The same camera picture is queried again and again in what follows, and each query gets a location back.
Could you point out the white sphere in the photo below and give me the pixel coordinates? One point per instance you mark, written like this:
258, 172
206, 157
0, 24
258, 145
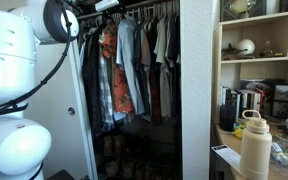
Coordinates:
246, 46

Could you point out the black cylinder speaker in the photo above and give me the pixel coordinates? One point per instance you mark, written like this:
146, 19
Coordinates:
227, 117

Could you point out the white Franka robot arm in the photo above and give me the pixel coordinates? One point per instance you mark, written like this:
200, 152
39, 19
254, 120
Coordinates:
14, 83

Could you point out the white paper sheet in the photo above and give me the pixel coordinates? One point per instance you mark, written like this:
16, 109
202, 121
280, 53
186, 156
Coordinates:
227, 156

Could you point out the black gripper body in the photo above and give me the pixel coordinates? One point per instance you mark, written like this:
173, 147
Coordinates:
112, 14

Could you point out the orange floral shirt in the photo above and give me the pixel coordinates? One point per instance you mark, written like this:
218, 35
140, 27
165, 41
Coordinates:
122, 93

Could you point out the closet hanging rod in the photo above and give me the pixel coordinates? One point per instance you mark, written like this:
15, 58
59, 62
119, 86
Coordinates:
140, 6

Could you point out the dark framed poster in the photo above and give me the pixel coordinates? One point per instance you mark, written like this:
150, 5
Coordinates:
243, 9

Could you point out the wooden shelf unit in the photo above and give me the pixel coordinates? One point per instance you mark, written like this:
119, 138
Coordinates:
257, 60

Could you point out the dark red plaid shirt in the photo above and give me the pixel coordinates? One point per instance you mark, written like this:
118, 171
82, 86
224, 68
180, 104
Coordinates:
155, 96

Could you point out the dark brown jacket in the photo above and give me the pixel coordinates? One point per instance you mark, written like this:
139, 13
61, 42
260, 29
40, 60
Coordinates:
91, 83

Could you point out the shark model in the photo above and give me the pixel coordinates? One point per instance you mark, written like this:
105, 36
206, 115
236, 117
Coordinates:
232, 50

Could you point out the row of books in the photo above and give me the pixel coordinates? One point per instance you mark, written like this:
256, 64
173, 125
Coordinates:
242, 100

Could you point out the round metal door pull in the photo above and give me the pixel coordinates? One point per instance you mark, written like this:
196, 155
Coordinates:
71, 111

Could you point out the white sliding closet door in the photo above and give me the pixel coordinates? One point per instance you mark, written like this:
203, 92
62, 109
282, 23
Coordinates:
57, 133

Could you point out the navy floral dotted shirt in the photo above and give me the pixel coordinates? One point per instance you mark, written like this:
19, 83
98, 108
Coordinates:
140, 73

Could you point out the black shirt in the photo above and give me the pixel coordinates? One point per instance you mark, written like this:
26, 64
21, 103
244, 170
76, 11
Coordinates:
175, 66

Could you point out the yellow toy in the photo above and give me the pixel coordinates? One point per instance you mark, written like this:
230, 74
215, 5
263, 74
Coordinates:
239, 131

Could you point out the light blue striped shirt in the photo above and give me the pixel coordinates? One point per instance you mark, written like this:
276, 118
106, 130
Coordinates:
129, 66

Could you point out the tan shirt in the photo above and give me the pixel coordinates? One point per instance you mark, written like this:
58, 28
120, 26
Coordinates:
145, 50

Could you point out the clear plastic bag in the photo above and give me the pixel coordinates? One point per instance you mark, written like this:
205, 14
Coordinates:
287, 153

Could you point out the small glass bottle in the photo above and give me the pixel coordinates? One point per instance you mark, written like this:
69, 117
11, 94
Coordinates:
268, 50

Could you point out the light wooden desk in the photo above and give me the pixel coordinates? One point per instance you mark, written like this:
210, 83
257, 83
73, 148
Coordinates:
277, 171

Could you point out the grey t-shirt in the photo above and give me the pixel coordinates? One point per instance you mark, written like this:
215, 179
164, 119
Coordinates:
163, 66

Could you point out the cream insulated water bottle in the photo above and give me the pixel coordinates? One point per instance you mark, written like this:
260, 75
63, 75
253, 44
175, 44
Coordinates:
254, 150

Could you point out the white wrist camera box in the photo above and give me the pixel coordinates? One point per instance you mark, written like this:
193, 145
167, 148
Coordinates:
106, 4

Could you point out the brown shoe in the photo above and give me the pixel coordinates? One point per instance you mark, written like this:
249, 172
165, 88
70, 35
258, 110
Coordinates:
119, 143
108, 144

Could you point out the blue white plaid shirt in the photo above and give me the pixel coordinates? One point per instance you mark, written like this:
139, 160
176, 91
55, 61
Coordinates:
106, 96

